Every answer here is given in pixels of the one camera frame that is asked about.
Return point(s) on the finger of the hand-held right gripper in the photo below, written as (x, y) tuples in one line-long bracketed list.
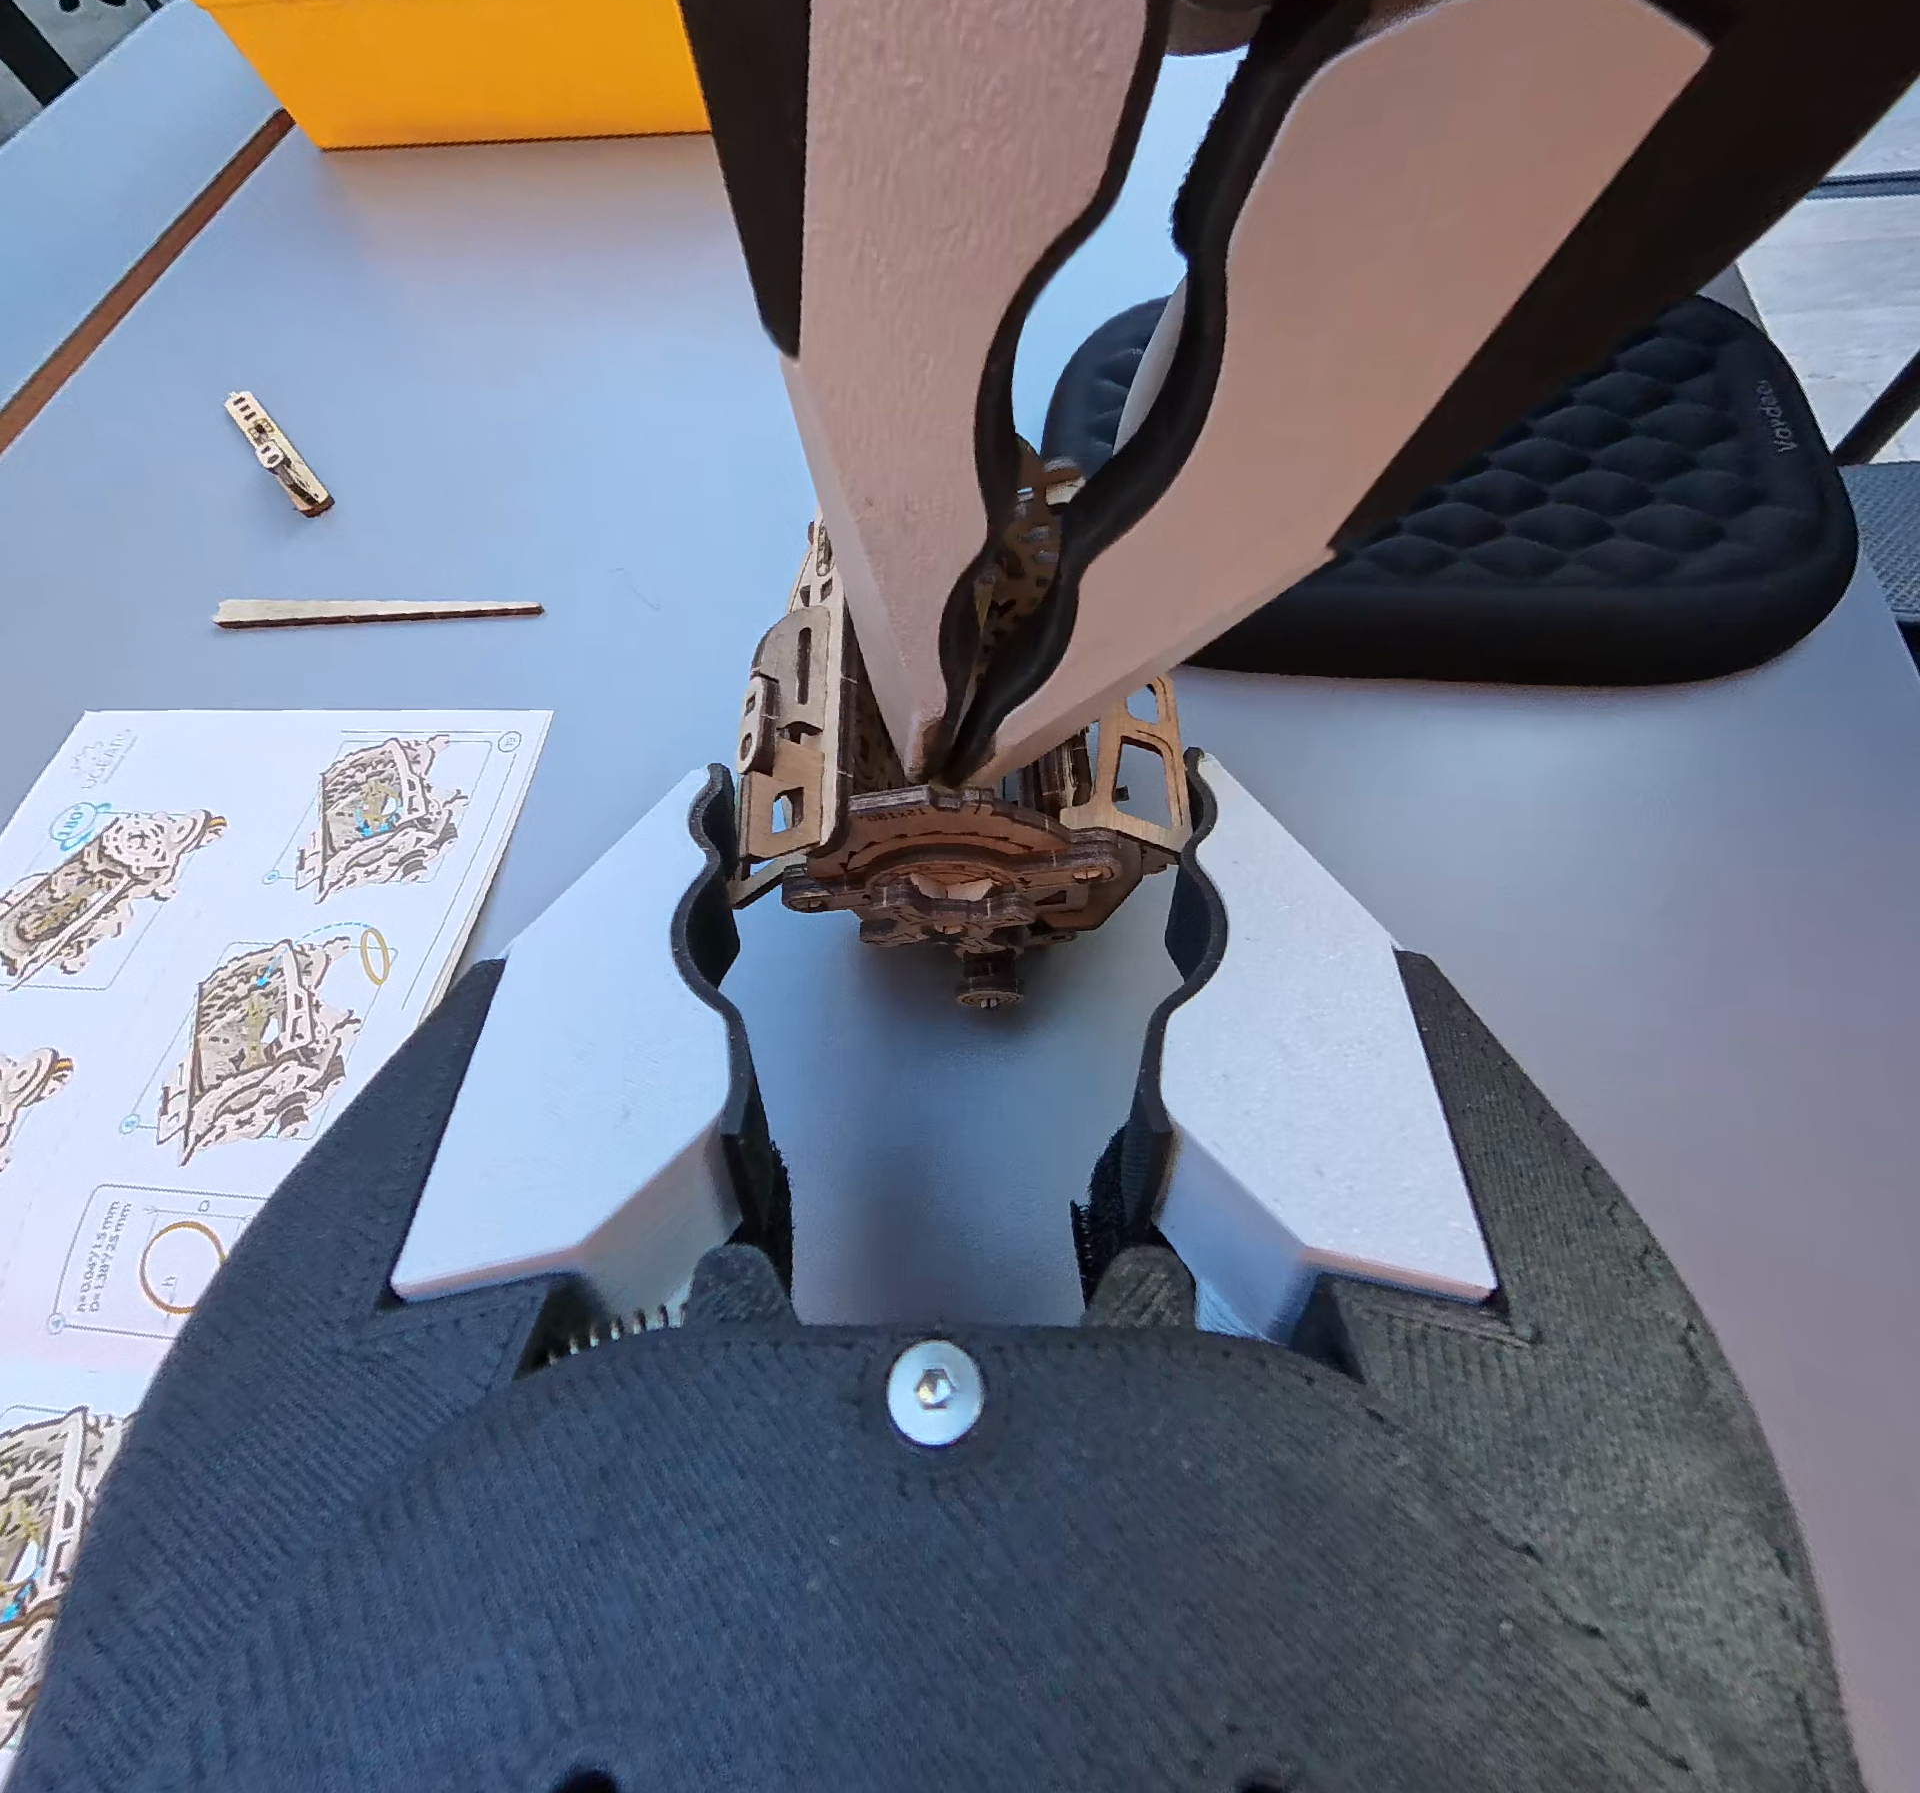
[(961, 172), (1427, 292)]

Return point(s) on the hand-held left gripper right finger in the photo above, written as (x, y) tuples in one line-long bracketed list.
[(1321, 1073)]

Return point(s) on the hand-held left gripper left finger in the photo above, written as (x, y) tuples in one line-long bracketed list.
[(585, 1073)]

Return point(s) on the wooden mechanical model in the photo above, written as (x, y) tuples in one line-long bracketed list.
[(930, 863)]

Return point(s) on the small wooden model part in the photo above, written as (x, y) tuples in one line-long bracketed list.
[(276, 454)]

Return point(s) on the black quilted cushion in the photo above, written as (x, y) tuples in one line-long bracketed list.
[(1575, 503)]

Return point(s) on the illustrated instruction booklet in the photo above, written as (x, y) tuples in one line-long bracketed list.
[(450, 802)]

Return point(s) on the thin wooden stick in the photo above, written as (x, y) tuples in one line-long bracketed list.
[(374, 611)]

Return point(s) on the yellow plastic bin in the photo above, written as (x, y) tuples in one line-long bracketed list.
[(450, 23)]

